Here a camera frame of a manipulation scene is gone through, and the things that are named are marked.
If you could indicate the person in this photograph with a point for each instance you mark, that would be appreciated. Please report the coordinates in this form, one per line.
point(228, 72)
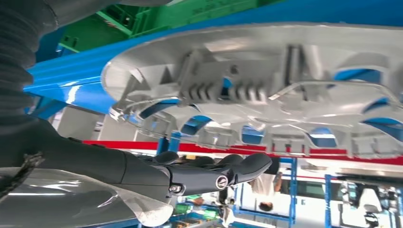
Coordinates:
point(263, 185)

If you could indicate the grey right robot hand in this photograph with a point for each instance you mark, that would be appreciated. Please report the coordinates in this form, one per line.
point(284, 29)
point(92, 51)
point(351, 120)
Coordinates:
point(78, 160)

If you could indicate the red barrier belt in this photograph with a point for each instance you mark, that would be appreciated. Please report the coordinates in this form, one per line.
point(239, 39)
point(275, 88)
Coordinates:
point(126, 145)

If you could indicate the green plastic crate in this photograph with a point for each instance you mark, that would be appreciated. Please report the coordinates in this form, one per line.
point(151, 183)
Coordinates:
point(163, 15)

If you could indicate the white desk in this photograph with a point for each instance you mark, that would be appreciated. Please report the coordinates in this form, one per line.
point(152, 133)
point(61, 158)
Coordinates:
point(78, 124)

